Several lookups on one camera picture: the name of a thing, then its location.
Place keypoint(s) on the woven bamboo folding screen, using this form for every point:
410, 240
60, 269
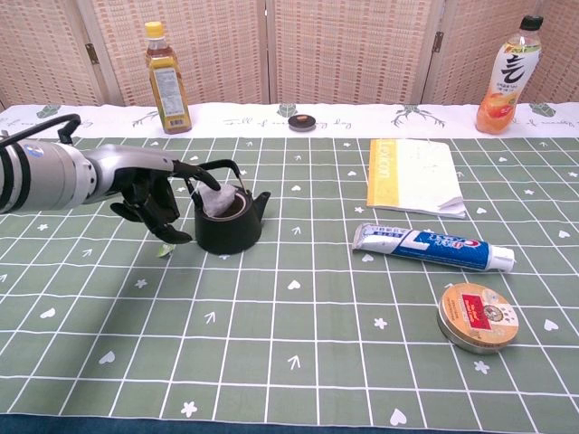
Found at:
289, 50

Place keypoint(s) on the small black round lid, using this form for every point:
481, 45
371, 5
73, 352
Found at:
301, 122

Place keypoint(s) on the round orange tin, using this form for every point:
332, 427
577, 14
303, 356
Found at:
477, 317

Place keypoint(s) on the orange drink bottle black cap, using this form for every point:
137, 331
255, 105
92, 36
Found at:
502, 90

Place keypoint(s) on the yellow capped oil bottle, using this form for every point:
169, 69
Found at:
168, 90

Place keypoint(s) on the yellow and white notebook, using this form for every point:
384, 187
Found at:
414, 176

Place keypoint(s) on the green checked tablecloth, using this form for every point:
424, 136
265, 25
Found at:
289, 339

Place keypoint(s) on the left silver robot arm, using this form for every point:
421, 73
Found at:
40, 176

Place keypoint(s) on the black cast iron teapot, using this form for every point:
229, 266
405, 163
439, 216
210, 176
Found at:
228, 230

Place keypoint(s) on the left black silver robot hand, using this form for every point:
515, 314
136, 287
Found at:
140, 181

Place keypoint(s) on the blue and white toothpaste tube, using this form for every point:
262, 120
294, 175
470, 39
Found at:
434, 248

